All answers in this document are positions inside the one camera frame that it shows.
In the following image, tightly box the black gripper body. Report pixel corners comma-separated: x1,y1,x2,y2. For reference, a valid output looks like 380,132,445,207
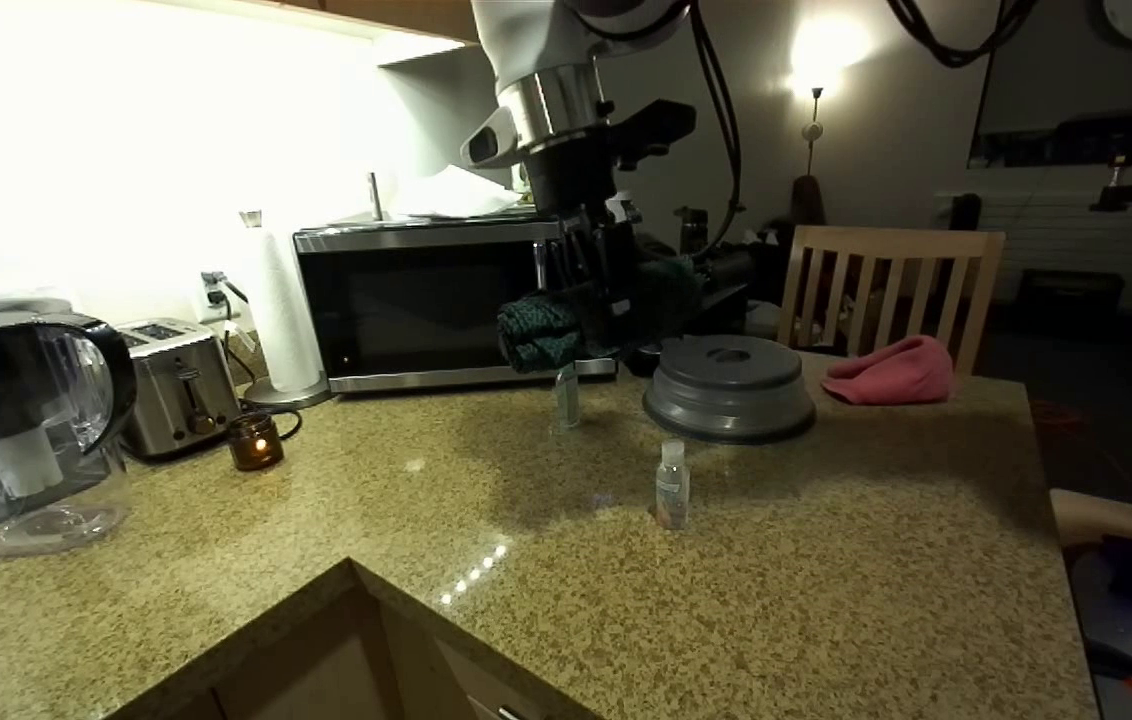
523,101,701,351

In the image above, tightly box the brown cabinet corner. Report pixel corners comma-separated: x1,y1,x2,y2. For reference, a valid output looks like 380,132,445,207
108,559,598,720

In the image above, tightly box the grey plastic plate cover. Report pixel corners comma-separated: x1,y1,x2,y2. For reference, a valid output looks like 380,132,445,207
644,335,815,444

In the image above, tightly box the clear bottle white cap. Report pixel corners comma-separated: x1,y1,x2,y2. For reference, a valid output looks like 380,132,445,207
656,438,690,526

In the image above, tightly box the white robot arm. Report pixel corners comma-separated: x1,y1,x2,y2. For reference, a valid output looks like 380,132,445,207
462,0,701,363

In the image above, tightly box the white paper on microwave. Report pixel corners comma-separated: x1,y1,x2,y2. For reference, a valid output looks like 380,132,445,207
387,162,521,218

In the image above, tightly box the pink cloth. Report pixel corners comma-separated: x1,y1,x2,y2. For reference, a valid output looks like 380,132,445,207
824,335,955,402

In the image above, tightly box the silver toaster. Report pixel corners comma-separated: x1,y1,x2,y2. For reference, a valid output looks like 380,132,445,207
122,321,235,461

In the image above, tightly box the clear bottle green cap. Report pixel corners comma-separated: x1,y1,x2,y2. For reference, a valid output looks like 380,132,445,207
553,363,579,432

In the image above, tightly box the wooden chair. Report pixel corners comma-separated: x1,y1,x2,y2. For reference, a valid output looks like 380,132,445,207
777,223,1008,377

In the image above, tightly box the black stainless microwave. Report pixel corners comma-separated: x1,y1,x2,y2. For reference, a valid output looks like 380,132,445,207
287,195,625,398

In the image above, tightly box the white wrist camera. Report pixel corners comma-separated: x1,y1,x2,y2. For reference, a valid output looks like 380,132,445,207
462,107,515,167

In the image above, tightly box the lit floor lamp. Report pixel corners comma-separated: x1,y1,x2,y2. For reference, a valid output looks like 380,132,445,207
783,7,875,229

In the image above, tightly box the water filter pitcher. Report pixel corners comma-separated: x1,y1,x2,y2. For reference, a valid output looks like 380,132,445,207
0,299,137,554

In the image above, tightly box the paper towel roll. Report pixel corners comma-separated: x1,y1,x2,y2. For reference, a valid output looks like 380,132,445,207
239,207,327,402

